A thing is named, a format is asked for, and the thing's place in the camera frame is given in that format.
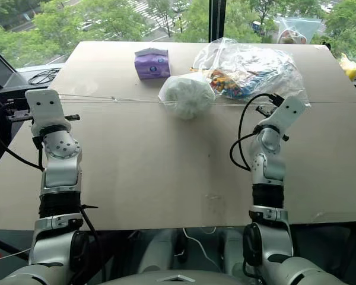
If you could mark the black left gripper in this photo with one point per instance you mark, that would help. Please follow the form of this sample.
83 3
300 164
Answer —
72 117

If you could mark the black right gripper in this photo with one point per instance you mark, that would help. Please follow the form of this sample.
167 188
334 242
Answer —
264 111

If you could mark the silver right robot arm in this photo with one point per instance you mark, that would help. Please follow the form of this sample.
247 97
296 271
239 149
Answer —
268 172

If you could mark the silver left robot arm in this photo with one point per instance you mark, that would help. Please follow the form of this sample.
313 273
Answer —
60 166

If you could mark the clear bag of colourful blocks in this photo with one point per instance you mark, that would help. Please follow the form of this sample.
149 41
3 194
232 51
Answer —
249 68

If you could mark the clear blue-top zip bag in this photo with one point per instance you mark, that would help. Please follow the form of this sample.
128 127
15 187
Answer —
299 29

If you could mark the yellow object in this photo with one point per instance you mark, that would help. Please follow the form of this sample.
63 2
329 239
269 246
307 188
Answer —
351 69

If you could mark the purple tissue pack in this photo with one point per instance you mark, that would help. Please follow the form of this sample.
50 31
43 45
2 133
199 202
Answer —
152 63

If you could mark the dark window pillar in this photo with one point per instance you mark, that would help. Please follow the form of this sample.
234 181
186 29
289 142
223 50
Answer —
216 20

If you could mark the grey rounded robot leg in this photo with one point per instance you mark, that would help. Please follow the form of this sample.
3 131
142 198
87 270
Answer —
235 252
158 252

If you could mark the grey robot torso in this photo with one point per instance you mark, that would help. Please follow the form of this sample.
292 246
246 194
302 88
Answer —
178 277

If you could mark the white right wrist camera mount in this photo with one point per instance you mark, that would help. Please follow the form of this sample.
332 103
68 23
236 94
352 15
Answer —
286 114

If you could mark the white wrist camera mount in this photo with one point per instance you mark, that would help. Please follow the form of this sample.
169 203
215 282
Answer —
286 114
46 110

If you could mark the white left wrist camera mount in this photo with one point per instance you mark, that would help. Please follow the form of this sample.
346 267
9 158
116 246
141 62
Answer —
46 110

